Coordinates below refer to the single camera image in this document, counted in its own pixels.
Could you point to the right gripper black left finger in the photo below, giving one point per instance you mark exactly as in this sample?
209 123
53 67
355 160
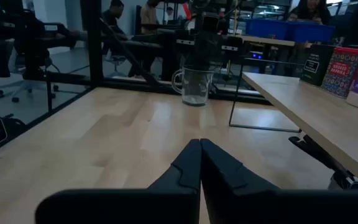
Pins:
179 180

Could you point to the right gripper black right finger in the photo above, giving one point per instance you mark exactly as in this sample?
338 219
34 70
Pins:
228 186

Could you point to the black pepper tin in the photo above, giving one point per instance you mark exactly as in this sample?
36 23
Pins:
317 65

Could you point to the red patterned smoked paprika tin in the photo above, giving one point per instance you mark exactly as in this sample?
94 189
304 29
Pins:
342 74

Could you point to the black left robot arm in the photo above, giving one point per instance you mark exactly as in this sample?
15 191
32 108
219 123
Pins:
169 56

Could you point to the clear glass measuring cup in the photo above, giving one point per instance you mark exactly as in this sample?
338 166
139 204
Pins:
194 90

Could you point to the person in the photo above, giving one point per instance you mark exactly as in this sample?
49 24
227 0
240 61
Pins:
309 11
168 12
149 18
112 18

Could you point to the blue storage bin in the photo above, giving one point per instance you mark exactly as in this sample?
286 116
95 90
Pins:
267 29
311 32

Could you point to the background wooden table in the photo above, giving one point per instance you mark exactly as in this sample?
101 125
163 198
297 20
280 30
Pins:
269 40

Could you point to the office chair white base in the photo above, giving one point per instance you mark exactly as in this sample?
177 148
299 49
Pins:
115 60

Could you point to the wooden shelf black metal frame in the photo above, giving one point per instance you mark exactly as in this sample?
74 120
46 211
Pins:
306 102

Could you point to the black aluminium rig frame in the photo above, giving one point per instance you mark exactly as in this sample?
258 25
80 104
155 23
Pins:
92 46

